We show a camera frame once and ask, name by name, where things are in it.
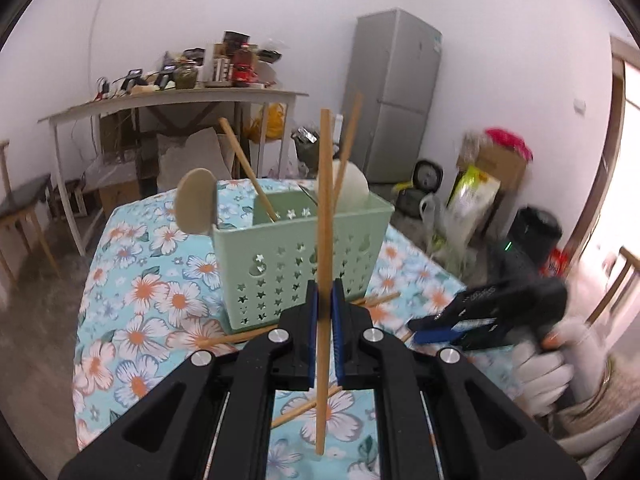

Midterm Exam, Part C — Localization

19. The person's right forearm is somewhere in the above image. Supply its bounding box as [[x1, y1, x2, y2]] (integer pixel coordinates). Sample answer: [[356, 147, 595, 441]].
[[552, 390, 640, 461]]

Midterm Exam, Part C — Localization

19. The red-labelled bottle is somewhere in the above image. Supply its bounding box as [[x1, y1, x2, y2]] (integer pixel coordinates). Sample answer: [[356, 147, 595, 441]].
[[232, 45, 257, 84]]

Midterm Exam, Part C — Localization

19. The wooden chair with dark seat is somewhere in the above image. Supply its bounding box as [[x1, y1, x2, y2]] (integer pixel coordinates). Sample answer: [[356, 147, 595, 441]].
[[0, 140, 62, 286]]

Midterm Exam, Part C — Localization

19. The beige rice paddle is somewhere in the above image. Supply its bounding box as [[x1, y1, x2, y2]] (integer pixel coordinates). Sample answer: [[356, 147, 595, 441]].
[[176, 167, 219, 236]]

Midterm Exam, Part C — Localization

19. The glass jar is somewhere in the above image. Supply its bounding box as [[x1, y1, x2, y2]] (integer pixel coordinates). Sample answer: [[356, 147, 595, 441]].
[[174, 62, 199, 90]]

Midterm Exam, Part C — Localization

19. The white rice paddle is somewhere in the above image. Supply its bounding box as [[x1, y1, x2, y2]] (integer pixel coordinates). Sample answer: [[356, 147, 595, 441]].
[[317, 160, 372, 212]]

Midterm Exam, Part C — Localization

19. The white sack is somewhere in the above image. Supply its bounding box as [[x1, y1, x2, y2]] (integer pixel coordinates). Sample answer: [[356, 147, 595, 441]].
[[156, 127, 236, 193]]

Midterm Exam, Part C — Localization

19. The green star-hole utensil basket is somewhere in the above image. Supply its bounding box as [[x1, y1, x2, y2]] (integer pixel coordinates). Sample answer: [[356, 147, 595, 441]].
[[212, 190, 396, 334]]

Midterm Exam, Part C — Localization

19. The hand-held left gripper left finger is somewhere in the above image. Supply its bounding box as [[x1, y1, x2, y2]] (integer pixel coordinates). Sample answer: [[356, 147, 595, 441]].
[[59, 281, 319, 480]]

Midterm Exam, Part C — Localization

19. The wooden chopstick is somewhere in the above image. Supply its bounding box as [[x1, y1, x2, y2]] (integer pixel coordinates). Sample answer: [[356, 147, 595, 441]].
[[206, 292, 402, 347], [219, 117, 281, 223], [314, 107, 334, 462], [270, 385, 344, 429], [332, 92, 364, 201]]

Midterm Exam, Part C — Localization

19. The dark brown box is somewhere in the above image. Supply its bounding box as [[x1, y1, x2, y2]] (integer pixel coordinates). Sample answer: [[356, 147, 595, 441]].
[[222, 31, 251, 57]]

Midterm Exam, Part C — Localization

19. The light wooden chair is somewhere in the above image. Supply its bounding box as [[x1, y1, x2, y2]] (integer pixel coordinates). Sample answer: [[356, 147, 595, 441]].
[[586, 245, 640, 327]]

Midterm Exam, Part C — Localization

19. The grey fridge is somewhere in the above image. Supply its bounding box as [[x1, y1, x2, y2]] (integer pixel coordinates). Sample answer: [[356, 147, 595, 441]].
[[340, 7, 443, 186]]

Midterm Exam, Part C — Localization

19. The yellow-green bag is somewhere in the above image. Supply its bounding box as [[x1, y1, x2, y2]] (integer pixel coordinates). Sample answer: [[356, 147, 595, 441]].
[[446, 165, 502, 222]]

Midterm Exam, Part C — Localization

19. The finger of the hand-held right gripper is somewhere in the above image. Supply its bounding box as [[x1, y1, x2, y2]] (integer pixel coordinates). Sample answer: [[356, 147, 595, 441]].
[[412, 325, 508, 351], [409, 284, 511, 332]]

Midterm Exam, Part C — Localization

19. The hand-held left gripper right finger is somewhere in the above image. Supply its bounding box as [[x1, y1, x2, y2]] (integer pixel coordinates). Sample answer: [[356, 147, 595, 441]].
[[332, 279, 586, 480]]

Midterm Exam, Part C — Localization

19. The white plastic jug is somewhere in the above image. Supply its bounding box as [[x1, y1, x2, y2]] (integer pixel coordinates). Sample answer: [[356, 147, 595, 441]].
[[419, 192, 452, 242]]

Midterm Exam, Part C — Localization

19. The person's right hand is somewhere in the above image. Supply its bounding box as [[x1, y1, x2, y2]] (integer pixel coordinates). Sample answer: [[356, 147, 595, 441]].
[[512, 322, 606, 413]]

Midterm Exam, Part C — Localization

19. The yellow plastic bag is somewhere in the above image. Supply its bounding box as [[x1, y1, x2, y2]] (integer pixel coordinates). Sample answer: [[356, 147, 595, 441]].
[[250, 102, 289, 144]]

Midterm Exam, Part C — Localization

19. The floral tablecloth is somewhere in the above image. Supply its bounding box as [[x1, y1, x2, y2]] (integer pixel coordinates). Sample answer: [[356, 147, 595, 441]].
[[72, 177, 531, 480]]

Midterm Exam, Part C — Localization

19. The green bag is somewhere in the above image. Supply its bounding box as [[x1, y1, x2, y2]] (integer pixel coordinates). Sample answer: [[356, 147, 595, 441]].
[[292, 127, 322, 172]]

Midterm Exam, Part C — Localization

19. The large cardboard box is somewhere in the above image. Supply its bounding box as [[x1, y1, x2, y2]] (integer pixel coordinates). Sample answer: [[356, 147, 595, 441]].
[[457, 132, 528, 206]]

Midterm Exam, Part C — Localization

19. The steel container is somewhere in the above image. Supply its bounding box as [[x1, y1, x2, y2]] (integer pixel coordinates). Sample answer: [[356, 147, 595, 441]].
[[210, 55, 234, 86]]

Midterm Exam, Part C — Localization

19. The black rice cooker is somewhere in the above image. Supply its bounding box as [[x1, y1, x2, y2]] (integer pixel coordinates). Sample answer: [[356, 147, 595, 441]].
[[395, 160, 445, 219]]

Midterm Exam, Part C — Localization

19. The white table with wooden top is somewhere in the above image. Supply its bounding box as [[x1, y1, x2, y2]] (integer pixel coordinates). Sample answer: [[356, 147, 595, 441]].
[[37, 87, 311, 256]]

